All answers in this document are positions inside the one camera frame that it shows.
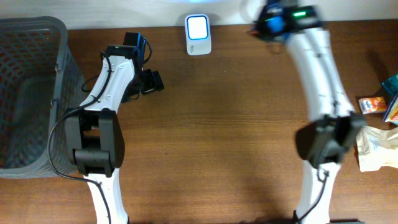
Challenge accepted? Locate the small orange snack packet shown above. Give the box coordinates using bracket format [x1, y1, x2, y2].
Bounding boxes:
[358, 96, 387, 114]

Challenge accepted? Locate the grey plastic mesh basket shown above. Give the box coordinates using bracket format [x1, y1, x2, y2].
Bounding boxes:
[1, 16, 86, 179]

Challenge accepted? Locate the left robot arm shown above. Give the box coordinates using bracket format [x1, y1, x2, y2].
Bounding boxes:
[65, 32, 164, 223]

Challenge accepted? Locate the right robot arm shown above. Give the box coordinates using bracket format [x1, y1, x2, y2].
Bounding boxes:
[250, 1, 366, 223]

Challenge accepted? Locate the left black cable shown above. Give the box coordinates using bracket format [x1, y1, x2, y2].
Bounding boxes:
[46, 51, 113, 224]

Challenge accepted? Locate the white barcode scanner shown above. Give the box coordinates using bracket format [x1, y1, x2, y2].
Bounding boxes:
[184, 14, 211, 56]

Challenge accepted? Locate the beige PanTree snack pouch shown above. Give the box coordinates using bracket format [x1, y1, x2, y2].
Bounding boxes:
[356, 126, 397, 172]

